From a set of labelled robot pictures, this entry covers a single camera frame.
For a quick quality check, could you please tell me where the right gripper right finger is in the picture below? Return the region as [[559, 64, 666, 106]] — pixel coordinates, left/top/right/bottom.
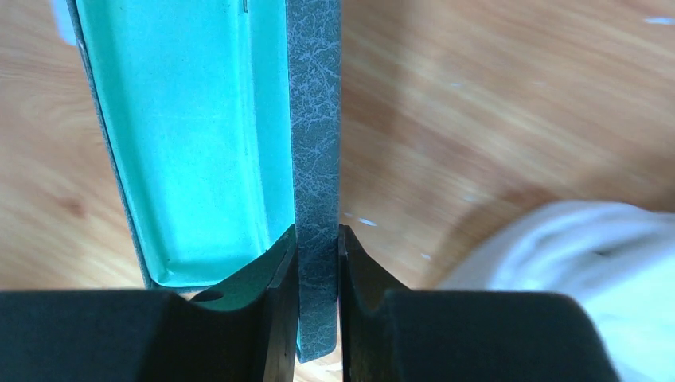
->
[[337, 225, 618, 381]]

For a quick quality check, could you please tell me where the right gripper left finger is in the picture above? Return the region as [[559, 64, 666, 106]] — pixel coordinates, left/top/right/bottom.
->
[[1, 228, 298, 381]]

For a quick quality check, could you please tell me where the white crumpled cloth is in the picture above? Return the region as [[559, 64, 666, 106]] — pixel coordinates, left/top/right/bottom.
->
[[440, 201, 674, 381]]

